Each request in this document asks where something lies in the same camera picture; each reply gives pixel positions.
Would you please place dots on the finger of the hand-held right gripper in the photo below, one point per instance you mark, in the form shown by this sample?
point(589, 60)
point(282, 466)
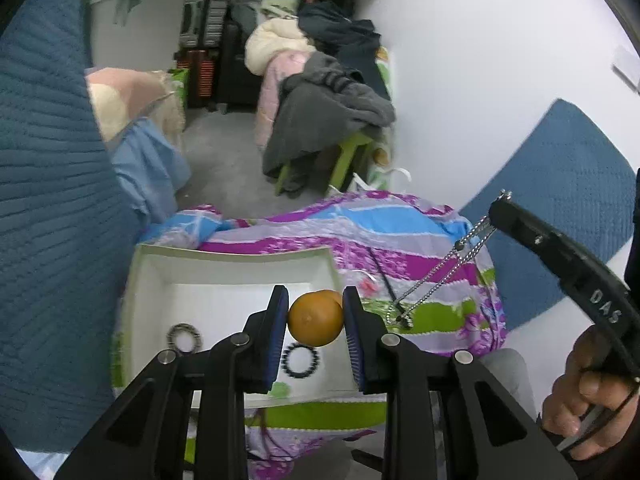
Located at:
point(530, 230)

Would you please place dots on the navy jacket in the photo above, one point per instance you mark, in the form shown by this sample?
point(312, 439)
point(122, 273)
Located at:
point(345, 35)

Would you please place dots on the grey suitcase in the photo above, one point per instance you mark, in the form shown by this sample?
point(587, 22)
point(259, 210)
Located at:
point(205, 20)

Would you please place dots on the cream coat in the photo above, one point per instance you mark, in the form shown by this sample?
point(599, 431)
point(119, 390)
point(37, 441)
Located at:
point(270, 45)

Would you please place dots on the fruit print bag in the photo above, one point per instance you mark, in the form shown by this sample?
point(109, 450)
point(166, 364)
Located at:
point(382, 155)

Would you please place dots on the pink cream bedding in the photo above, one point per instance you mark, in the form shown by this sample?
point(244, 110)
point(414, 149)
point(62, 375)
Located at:
point(125, 95)

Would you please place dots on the person's right hand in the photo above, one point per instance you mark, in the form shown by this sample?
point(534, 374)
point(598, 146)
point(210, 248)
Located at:
point(570, 400)

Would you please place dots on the red black suitcase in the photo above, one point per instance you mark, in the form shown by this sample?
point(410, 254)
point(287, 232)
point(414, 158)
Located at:
point(202, 75)

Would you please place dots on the light blue star blanket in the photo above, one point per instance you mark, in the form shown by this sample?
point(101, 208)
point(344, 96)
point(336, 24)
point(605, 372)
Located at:
point(40, 462)

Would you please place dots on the striped floral cloth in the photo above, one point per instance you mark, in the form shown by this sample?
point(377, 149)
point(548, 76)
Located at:
point(400, 230)

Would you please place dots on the light blue sheet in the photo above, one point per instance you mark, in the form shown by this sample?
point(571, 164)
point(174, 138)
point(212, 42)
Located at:
point(150, 165)

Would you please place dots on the pink blanket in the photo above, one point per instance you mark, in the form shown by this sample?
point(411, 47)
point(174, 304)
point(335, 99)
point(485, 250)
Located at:
point(272, 95)

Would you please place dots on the green cardboard box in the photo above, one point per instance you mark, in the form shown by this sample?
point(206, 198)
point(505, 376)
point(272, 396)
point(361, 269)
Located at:
point(225, 305)

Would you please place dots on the green plastic stool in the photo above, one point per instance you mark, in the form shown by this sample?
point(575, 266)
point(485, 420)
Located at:
point(352, 152)

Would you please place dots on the green bag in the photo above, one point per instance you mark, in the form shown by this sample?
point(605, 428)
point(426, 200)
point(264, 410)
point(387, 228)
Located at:
point(179, 85)

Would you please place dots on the small blue quilted cushion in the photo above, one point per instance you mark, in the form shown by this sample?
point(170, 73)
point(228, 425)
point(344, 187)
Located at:
point(560, 170)

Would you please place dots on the white wall socket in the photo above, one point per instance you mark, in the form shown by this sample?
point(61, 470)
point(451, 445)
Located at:
point(629, 65)

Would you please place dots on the large blue quilted cushion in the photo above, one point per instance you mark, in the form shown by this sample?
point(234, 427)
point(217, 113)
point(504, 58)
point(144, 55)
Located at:
point(50, 210)

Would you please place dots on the grey hoodie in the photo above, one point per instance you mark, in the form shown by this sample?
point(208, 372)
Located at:
point(310, 120)

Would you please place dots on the person's right leg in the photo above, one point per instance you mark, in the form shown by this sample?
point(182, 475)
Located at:
point(510, 375)

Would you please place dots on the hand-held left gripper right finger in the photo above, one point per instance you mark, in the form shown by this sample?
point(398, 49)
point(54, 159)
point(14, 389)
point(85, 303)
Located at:
point(352, 340)

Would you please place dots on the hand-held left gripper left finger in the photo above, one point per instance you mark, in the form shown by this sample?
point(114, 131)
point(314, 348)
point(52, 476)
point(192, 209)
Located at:
point(277, 340)

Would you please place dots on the orange fruit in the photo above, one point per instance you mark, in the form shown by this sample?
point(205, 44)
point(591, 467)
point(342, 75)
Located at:
point(315, 317)

